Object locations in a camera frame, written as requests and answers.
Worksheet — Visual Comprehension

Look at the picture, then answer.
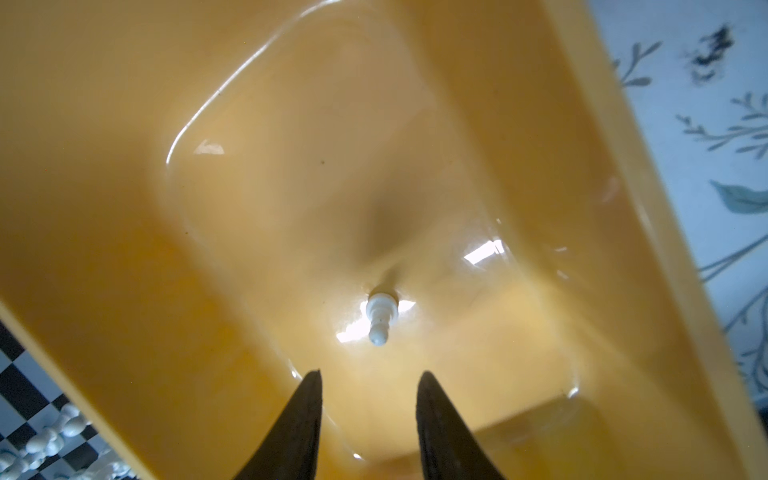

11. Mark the yellow plastic tray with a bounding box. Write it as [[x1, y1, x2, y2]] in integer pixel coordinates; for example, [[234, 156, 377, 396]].
[[1, 1, 767, 479]]

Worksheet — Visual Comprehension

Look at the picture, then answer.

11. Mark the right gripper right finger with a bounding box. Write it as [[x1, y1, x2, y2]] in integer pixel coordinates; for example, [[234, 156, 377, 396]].
[[416, 371, 504, 480]]

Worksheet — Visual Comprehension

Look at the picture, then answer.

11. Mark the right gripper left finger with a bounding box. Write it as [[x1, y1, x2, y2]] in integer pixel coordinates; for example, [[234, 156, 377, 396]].
[[234, 370, 323, 480]]

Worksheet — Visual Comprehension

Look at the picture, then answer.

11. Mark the black white chess board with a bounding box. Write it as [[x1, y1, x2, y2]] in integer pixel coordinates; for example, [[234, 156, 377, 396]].
[[1, 327, 138, 479]]

